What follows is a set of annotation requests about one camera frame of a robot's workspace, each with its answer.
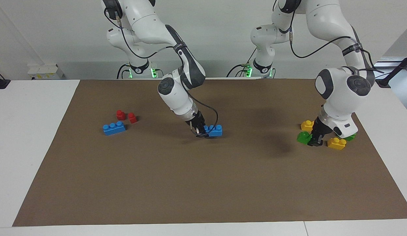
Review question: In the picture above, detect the black base cable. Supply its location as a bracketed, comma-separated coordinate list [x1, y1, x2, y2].
[226, 49, 258, 78]
[117, 63, 130, 79]

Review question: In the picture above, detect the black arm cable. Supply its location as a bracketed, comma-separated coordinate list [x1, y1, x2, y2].
[289, 28, 385, 74]
[103, 8, 219, 131]

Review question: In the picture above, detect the black table clamp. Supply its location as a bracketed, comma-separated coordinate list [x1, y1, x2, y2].
[0, 69, 11, 89]

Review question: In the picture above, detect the brown table mat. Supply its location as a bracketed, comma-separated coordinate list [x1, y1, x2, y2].
[12, 78, 407, 227]

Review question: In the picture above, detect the white power strip box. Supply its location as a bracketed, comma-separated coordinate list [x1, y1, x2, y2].
[28, 64, 65, 80]

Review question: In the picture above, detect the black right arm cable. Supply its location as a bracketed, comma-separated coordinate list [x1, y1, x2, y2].
[103, 8, 219, 131]

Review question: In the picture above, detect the black stand with pole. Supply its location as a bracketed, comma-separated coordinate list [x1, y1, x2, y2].
[376, 52, 407, 88]

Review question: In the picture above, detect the blue three-stud toy brick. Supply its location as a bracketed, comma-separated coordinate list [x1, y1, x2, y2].
[203, 125, 223, 137]
[103, 121, 126, 136]

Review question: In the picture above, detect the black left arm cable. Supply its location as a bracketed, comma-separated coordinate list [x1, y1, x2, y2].
[289, 28, 385, 74]

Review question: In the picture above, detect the green two-stud toy brick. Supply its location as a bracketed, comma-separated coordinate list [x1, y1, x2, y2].
[335, 129, 357, 142]
[297, 132, 314, 144]

